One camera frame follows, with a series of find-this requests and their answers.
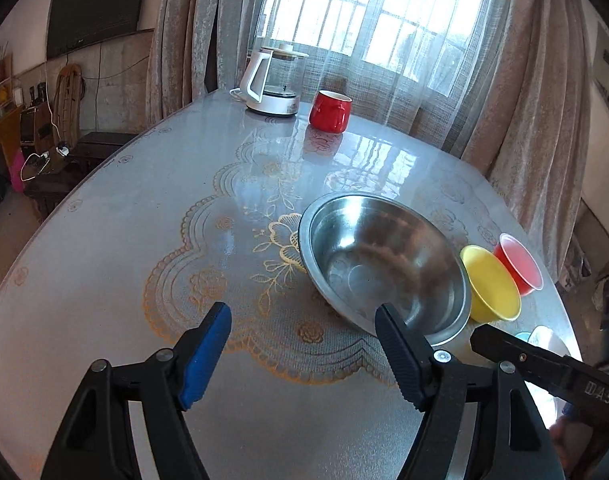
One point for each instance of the teal plastic plate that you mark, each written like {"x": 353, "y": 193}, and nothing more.
{"x": 523, "y": 336}

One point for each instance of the dark wooden low bench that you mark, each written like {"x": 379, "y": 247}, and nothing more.
{"x": 99, "y": 142}

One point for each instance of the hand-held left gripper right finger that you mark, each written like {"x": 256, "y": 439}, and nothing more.
{"x": 402, "y": 355}

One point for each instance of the large white dragon-print plate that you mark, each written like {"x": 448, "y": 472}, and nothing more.
{"x": 551, "y": 342}

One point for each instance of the folded wooden chair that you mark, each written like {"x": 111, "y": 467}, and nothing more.
{"x": 67, "y": 105}

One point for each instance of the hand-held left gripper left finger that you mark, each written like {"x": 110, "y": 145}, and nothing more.
{"x": 207, "y": 355}

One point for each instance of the white sheer curtain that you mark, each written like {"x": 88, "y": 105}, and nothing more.
{"x": 409, "y": 100}

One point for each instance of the red plastic bowl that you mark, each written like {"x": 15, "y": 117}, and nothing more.
{"x": 521, "y": 265}

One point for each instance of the red mug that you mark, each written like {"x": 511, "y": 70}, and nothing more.
{"x": 329, "y": 112}

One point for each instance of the beige curtain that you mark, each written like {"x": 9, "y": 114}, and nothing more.
{"x": 534, "y": 110}
{"x": 184, "y": 35}

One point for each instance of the yellow plastic bowl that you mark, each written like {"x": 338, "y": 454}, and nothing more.
{"x": 491, "y": 285}

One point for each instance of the stainless steel bowl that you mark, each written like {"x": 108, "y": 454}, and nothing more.
{"x": 384, "y": 245}

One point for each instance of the barred window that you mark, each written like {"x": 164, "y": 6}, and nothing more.
{"x": 334, "y": 10}

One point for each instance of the white glass electric kettle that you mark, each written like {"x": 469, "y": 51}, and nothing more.
{"x": 272, "y": 102}

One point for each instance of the pink bag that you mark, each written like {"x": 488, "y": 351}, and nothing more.
{"x": 17, "y": 175}

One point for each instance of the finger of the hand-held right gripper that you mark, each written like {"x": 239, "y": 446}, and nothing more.
{"x": 544, "y": 367}

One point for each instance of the black wall television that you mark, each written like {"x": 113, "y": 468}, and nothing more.
{"x": 94, "y": 5}

